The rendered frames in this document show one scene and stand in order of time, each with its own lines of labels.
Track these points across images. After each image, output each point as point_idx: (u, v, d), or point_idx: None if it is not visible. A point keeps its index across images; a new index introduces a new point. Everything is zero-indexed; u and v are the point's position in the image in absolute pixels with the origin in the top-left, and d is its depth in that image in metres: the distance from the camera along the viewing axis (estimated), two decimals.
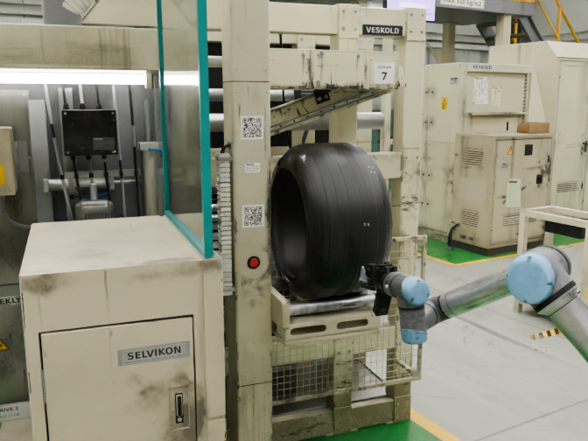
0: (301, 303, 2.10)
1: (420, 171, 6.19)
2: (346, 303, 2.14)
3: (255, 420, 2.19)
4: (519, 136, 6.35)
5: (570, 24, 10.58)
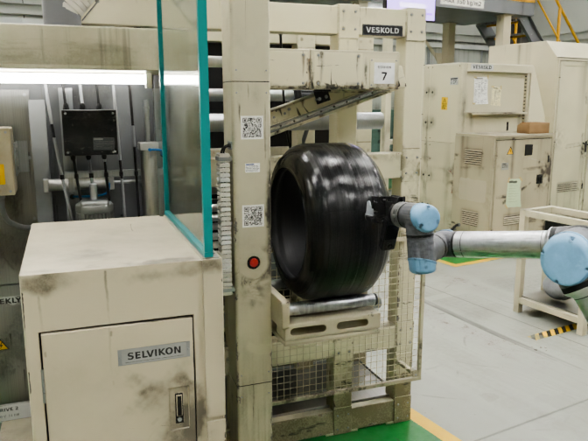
0: None
1: (420, 171, 6.19)
2: None
3: (255, 420, 2.19)
4: (519, 136, 6.35)
5: (570, 24, 10.58)
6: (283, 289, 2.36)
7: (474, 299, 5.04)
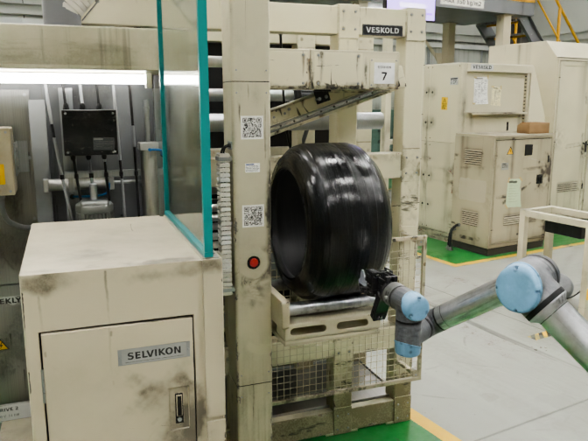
0: (302, 307, 2.09)
1: (420, 171, 6.19)
2: (346, 307, 2.15)
3: (255, 420, 2.19)
4: (519, 136, 6.35)
5: (570, 24, 10.58)
6: (281, 278, 2.38)
7: None
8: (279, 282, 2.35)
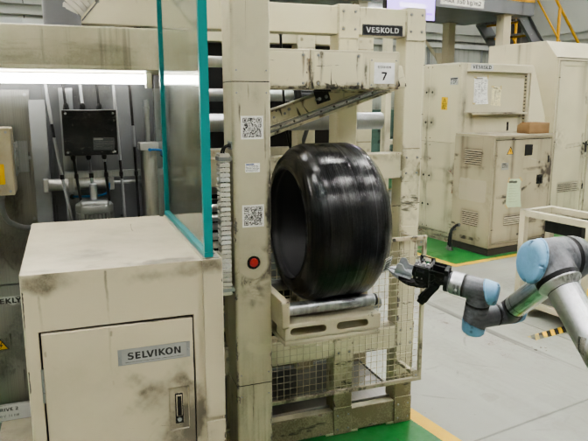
0: (299, 301, 2.11)
1: (420, 171, 6.19)
2: (346, 298, 2.15)
3: (255, 420, 2.19)
4: (519, 136, 6.35)
5: (570, 24, 10.58)
6: None
7: None
8: (278, 280, 2.36)
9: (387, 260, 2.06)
